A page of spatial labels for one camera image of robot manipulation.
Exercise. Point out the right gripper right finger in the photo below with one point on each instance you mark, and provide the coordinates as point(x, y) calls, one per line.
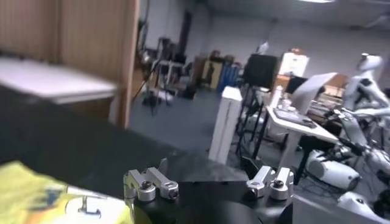
point(262, 179)

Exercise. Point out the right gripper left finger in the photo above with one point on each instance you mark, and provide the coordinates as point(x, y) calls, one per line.
point(164, 184)

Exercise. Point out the yellow-green t-shirt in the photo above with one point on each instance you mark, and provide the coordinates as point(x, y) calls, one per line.
point(27, 194)

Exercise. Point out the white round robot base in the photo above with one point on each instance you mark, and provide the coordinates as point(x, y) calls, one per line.
point(356, 204)

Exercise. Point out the white standing desk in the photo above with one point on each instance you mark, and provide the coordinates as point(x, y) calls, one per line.
point(295, 131)

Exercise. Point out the black tripod stand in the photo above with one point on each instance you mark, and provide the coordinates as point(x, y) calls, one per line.
point(243, 121)

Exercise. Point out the tall white cardboard box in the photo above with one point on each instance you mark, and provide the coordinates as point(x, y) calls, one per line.
point(227, 121)

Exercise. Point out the grey closed laptop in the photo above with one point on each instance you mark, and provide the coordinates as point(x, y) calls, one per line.
point(292, 117)

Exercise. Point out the large black table cover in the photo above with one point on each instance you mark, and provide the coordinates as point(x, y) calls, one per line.
point(76, 146)

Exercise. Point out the white curved panel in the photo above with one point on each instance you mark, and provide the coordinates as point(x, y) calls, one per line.
point(310, 91)

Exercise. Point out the black monitor on stand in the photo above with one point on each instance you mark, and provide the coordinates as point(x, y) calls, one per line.
point(260, 71)

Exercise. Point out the white rectangular table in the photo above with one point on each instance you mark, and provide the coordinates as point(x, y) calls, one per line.
point(45, 79)

